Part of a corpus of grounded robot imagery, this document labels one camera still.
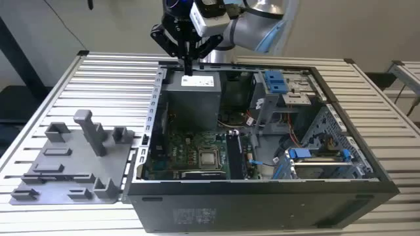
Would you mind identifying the wide blue bay clip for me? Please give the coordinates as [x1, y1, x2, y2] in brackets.
[291, 148, 311, 159]

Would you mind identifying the orange red wire bundle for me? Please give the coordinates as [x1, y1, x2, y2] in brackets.
[284, 112, 301, 148]

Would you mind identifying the grey power supply unit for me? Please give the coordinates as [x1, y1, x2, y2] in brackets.
[163, 71, 224, 131]

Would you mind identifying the black graphics card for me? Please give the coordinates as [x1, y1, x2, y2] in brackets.
[180, 171, 229, 180]

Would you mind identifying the thin black wall cable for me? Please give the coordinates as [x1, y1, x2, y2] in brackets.
[41, 0, 88, 52]

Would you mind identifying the metal disk bay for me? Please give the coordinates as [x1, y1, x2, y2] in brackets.
[273, 147, 361, 180]

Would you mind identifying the black PC case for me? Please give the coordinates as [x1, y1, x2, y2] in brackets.
[121, 60, 400, 234]

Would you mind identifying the grey plastic parts rack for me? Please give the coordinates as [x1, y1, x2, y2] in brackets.
[8, 109, 137, 205]

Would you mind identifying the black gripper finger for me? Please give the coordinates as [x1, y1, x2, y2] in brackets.
[188, 35, 224, 76]
[151, 23, 189, 75]

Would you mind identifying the green motherboard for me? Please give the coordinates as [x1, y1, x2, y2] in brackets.
[144, 130, 263, 180]

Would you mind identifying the black round fan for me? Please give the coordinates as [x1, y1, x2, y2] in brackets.
[217, 109, 248, 128]

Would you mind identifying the grey metal drive bracket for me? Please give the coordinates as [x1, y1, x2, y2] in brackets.
[251, 70, 325, 135]

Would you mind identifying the silver CPU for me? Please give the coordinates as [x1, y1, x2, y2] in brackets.
[200, 152, 219, 169]

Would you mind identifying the blue drive carrier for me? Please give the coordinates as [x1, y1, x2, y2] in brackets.
[264, 70, 289, 94]

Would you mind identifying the blue plug black wire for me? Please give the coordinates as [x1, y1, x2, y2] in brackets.
[249, 158, 281, 167]

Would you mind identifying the metal slat side table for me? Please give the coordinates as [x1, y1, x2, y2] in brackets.
[383, 60, 420, 99]

